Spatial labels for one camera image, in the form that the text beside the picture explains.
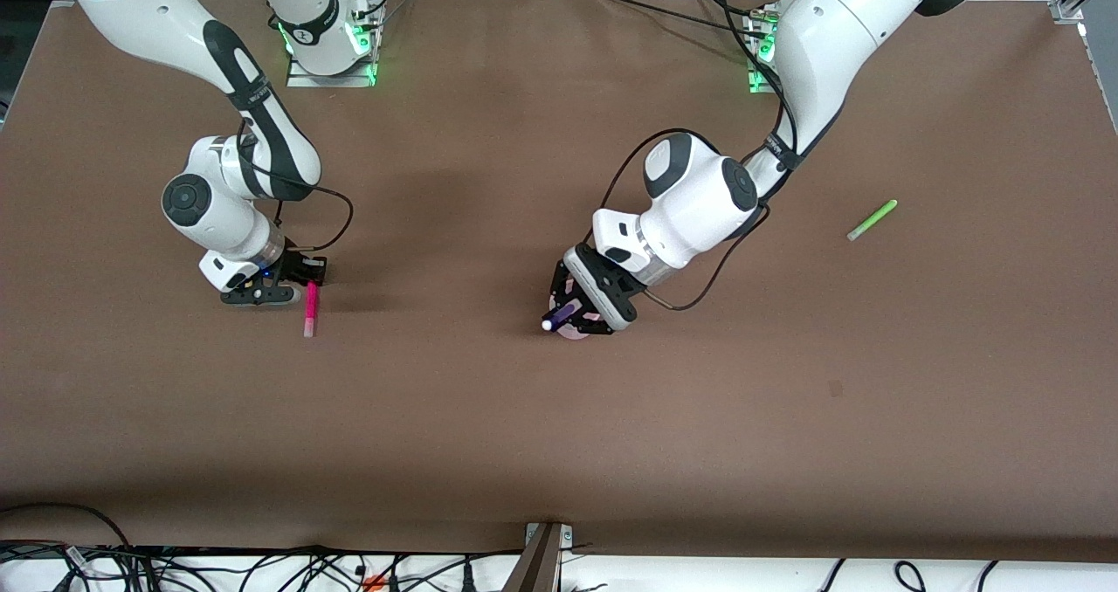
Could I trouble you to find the green highlighter pen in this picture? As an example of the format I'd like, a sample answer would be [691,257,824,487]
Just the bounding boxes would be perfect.
[846,199,899,243]

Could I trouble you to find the aluminium profile post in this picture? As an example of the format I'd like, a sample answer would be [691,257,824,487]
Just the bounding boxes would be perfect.
[502,522,575,592]

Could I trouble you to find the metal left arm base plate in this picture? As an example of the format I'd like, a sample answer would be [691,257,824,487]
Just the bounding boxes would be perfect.
[741,9,785,95]

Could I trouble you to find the black cable across table edge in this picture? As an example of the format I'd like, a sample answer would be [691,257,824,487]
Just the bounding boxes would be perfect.
[596,0,761,38]

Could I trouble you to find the black floor cable arc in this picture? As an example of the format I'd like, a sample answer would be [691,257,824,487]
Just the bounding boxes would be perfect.
[0,502,134,551]

